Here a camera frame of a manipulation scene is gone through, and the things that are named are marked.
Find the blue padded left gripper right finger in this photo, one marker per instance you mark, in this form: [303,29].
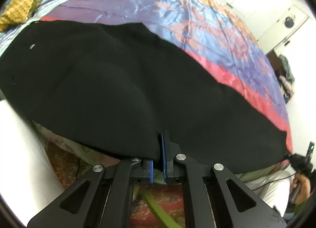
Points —
[172,173]

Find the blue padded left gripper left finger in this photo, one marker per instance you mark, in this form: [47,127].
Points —
[148,168]

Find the black pants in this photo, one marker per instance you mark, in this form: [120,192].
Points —
[116,88]

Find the right hand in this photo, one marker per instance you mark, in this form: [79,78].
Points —
[305,190]

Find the patterned red floor rug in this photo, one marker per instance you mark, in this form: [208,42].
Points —
[69,167]

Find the white trousered right leg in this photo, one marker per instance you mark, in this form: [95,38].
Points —
[273,189]

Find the green bar on floor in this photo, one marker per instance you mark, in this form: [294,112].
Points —
[157,210]

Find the dark wooden side cabinet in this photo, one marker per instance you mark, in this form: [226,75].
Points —
[276,64]

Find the colourful floral satin quilt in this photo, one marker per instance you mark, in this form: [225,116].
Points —
[209,31]

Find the yellow textured knit cloth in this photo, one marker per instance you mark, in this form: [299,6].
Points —
[15,13]

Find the white door with handle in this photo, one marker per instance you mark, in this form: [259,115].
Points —
[279,32]

